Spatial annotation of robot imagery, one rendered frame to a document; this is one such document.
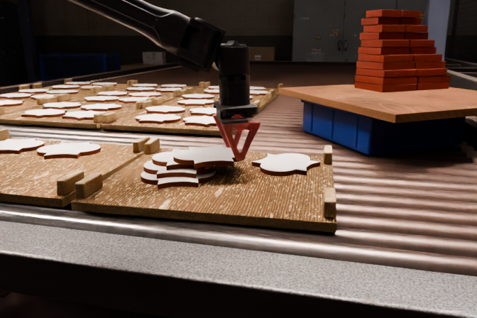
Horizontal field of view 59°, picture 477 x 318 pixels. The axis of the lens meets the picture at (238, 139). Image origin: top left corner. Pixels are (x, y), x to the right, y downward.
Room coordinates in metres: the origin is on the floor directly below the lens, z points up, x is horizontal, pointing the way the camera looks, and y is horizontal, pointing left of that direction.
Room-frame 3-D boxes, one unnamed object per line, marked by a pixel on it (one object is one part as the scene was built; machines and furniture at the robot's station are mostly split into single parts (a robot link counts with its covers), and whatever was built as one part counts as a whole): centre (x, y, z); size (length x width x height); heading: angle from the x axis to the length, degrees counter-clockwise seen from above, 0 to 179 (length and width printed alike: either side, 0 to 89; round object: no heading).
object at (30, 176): (0.85, 0.44, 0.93); 0.41 x 0.35 x 0.02; 77
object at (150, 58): (7.53, 1.49, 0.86); 0.37 x 0.30 x 0.22; 84
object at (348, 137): (1.13, -0.38, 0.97); 0.31 x 0.31 x 0.10; 22
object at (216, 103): (0.77, 0.01, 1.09); 0.10 x 0.07 x 0.07; 13
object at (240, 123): (0.75, 0.00, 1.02); 0.07 x 0.07 x 0.09; 13
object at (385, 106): (1.14, -0.45, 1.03); 0.50 x 0.50 x 0.02; 22
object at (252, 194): (0.75, 0.03, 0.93); 0.41 x 0.35 x 0.02; 79
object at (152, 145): (0.92, 0.20, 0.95); 0.06 x 0.02 x 0.03; 169
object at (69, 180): (0.67, 0.28, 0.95); 0.06 x 0.02 x 0.03; 167
